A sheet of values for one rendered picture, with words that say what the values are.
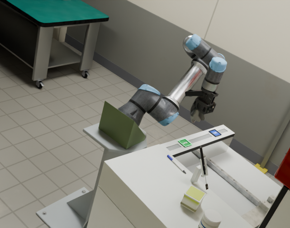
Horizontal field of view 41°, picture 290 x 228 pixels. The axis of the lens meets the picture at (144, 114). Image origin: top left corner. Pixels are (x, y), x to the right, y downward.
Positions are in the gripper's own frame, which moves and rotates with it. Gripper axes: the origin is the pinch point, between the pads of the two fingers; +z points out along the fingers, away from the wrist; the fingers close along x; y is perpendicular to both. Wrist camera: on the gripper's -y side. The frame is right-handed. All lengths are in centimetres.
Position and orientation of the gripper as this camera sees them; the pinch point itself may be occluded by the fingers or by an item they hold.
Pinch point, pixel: (192, 120)
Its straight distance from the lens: 197.7
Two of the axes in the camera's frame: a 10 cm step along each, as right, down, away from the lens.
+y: 6.3, 5.3, -5.6
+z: -2.6, 8.3, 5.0
